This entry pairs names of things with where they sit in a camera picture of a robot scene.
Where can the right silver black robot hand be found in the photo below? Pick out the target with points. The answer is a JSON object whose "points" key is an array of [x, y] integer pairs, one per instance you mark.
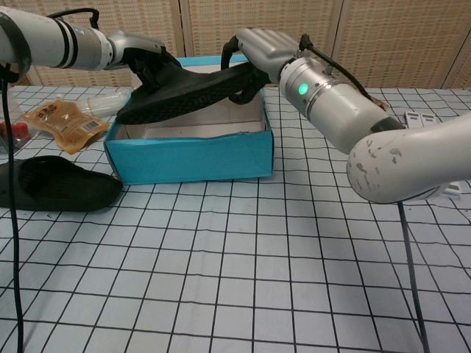
{"points": [[268, 48]]}

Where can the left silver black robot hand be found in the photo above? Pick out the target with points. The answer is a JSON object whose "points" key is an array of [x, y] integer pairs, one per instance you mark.
{"points": [[136, 42]]}

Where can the black rubber slipper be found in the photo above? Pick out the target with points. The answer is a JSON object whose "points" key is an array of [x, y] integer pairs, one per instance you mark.
{"points": [[62, 187], [184, 95]]}

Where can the turquoise cardboard shoe box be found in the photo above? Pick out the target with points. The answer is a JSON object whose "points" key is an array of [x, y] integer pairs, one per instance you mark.
{"points": [[191, 158]]}

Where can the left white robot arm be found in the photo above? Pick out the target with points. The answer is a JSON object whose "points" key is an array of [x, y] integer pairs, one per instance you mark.
{"points": [[44, 40]]}

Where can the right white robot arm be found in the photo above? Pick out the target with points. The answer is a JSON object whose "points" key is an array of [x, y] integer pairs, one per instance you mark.
{"points": [[331, 110]]}

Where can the clear pack of white sticks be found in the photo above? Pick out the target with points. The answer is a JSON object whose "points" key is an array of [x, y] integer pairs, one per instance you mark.
{"points": [[106, 104]]}

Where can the brown sauce pouch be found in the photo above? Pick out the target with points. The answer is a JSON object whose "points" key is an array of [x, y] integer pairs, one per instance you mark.
{"points": [[62, 123]]}

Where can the bamboo folding screen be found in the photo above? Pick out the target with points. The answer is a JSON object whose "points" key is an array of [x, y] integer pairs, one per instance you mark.
{"points": [[386, 44]]}

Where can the gold foil snack package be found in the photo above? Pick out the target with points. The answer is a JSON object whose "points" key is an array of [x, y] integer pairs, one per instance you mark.
{"points": [[380, 103]]}

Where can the clear bag red item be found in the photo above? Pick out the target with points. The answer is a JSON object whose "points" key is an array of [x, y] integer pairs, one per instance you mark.
{"points": [[18, 130]]}

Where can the white flat rectangular device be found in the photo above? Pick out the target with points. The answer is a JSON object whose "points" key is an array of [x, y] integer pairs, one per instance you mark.
{"points": [[423, 119]]}

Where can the blue checked tablecloth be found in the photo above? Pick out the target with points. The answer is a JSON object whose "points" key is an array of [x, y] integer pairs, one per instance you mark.
{"points": [[235, 264]]}

